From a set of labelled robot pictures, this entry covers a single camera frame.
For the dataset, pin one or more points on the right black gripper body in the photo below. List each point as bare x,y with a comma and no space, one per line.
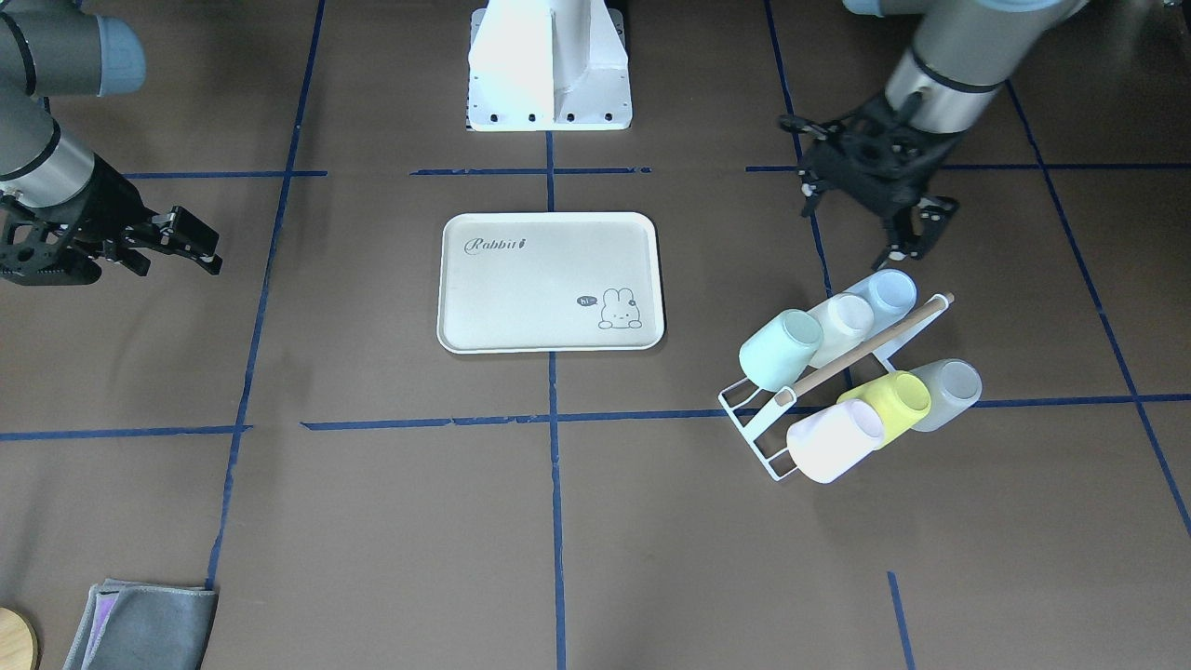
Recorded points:
110,207

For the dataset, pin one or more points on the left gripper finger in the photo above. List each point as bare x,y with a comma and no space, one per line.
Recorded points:
934,213
901,240

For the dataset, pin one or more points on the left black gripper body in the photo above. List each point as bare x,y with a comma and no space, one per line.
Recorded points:
923,220

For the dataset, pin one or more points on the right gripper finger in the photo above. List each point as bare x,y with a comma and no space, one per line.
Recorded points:
211,264
182,233

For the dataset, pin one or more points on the green cup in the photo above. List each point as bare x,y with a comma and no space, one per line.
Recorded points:
778,353

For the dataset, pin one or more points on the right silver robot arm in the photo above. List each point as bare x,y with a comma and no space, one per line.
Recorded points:
56,50

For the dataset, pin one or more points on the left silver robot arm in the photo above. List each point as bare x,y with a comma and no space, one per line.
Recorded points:
962,54

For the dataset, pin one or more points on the blue cup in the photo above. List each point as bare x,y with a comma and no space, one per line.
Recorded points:
892,294

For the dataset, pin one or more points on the cream white cup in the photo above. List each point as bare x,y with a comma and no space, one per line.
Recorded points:
845,320

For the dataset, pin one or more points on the grey cup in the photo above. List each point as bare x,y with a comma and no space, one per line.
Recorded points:
954,385

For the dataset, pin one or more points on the yellow cup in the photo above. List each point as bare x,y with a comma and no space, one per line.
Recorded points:
900,398

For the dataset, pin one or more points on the pink cup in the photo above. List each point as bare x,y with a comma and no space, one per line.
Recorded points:
827,444

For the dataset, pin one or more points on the beige rabbit tray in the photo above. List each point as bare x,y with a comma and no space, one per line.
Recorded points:
549,282

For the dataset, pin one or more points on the grey folded cloth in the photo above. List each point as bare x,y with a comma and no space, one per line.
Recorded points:
137,625

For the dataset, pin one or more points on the wooden mug tree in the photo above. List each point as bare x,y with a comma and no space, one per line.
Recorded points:
19,644

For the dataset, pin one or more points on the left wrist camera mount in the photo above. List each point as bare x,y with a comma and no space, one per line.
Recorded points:
825,166

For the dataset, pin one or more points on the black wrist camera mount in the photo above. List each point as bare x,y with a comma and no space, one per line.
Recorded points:
38,252

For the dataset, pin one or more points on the white wire cup rack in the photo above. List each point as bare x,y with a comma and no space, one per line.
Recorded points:
762,417

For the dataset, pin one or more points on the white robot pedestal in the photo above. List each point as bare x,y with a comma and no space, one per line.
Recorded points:
537,66

